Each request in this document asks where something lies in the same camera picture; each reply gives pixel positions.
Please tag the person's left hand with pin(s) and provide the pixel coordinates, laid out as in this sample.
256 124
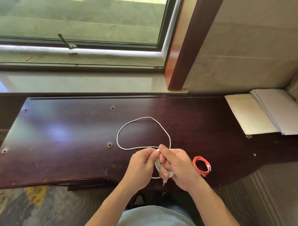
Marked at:
139 168

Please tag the person's right hand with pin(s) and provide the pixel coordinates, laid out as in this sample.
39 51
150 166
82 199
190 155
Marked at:
182 168

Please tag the person's right thumb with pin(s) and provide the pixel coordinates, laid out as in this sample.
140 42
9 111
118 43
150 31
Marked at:
166 168

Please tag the person's left thumb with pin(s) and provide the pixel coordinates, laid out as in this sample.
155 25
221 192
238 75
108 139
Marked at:
152 152

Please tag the person's left forearm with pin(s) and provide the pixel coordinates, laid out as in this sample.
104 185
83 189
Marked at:
109 207

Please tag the person's right forearm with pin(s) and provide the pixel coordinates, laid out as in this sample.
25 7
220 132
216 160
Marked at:
210 204

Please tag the person's light grey shirt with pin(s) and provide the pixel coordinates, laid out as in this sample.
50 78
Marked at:
154 215

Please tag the cream paper sheet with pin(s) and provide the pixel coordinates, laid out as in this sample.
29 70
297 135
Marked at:
250 114

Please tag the reddish wooden window trim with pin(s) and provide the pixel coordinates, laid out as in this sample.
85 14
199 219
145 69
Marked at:
186 44

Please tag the white paper booklet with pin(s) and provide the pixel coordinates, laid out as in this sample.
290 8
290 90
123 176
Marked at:
276 109

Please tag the window with dark frame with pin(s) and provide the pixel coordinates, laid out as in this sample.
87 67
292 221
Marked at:
81 30

